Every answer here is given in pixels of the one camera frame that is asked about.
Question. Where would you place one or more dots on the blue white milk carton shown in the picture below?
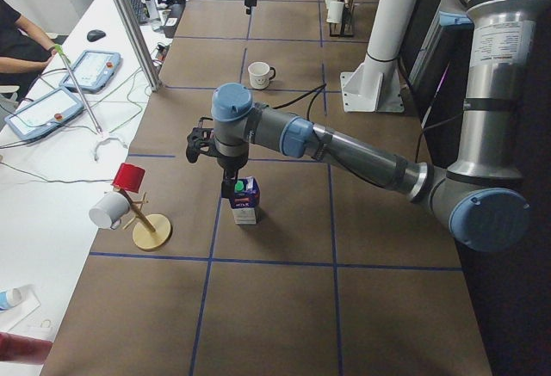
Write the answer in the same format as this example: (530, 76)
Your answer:
(245, 201)

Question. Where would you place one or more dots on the white smiley mug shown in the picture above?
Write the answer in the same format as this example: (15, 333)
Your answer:
(260, 75)

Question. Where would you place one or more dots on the red cup on stand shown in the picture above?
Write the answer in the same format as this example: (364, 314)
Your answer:
(129, 177)

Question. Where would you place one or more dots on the white cup on stand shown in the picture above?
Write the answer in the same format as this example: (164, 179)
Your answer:
(108, 211)

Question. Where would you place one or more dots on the white home mug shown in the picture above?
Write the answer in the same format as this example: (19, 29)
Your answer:
(335, 12)

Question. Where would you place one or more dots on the wooden mug tree stand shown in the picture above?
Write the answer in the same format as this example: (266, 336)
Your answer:
(151, 231)

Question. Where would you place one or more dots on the black mug rack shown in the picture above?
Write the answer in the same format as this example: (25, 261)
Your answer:
(346, 27)

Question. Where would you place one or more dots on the black keyboard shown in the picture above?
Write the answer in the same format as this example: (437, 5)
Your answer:
(140, 10)

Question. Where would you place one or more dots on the metal rod with clamp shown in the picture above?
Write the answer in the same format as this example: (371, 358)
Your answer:
(71, 83)

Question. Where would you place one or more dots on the black computer mouse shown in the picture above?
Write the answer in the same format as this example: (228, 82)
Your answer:
(95, 35)

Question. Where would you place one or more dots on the far teach pendant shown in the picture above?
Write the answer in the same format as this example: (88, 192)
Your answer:
(93, 69)

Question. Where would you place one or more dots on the teach pendant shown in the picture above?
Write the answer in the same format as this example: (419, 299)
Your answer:
(93, 69)
(45, 115)

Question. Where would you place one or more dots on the near teach pendant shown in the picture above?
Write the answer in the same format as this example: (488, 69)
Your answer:
(45, 115)

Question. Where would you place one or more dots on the person in black shirt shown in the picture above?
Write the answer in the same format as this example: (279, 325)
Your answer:
(25, 47)

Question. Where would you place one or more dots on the red cylinder on desk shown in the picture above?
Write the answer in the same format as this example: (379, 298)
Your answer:
(24, 350)

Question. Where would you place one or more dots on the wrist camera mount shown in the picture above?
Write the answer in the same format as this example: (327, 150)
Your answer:
(200, 142)

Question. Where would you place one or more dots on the aluminium frame post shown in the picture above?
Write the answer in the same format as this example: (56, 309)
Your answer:
(138, 44)

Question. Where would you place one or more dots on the white camera pole base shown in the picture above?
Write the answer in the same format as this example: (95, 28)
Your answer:
(374, 86)

